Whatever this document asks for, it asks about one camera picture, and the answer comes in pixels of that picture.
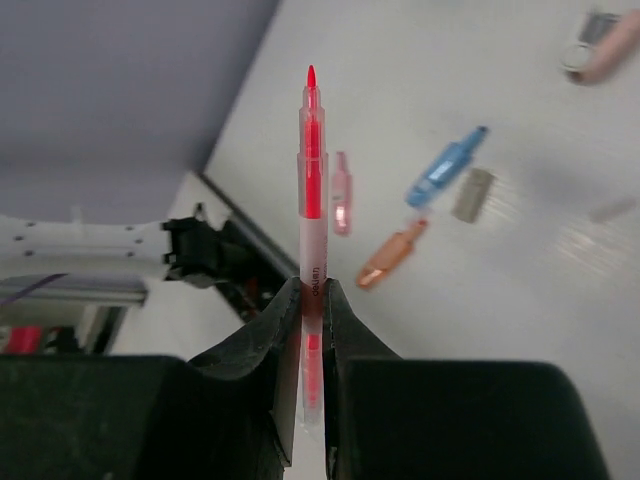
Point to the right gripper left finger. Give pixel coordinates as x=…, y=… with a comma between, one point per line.
x=228, y=413

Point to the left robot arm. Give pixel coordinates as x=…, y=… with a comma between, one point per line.
x=197, y=250

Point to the pink grey mini stapler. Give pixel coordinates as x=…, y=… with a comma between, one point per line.
x=600, y=45

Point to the orange stubby highlighter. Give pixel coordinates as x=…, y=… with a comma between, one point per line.
x=391, y=254

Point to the pink stubby highlighter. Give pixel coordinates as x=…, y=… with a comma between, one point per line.
x=342, y=192

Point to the blue stubby highlighter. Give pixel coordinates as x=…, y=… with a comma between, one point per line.
x=445, y=169

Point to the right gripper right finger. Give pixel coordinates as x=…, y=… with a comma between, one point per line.
x=387, y=417

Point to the grey eraser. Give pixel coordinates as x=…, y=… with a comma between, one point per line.
x=472, y=195

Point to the red slim highlighter pen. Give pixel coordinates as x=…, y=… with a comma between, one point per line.
x=312, y=163

